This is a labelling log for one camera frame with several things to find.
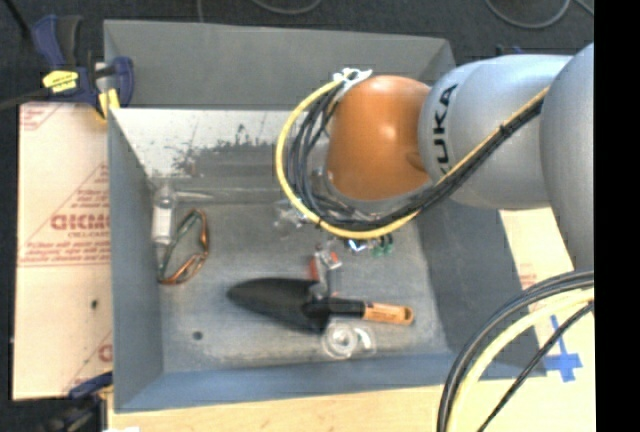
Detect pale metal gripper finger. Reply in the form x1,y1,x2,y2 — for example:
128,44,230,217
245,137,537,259
316,243,345,272
308,256,335,297

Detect small clear glass thing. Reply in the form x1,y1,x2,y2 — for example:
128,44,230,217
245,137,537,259
272,199,307,235

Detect grey metal bin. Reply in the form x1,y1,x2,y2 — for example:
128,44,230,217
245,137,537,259
102,18,547,414

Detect clear glass bottle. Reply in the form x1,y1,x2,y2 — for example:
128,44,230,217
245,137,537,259
149,181,179,251

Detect brown cardboard board red print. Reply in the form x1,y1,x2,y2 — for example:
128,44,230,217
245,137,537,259
10,100,576,402

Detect black trowel orange handle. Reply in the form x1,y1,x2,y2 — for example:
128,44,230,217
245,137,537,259
225,277,415,334

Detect orange frame sunglasses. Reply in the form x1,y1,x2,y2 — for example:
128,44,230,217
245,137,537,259
155,207,211,286

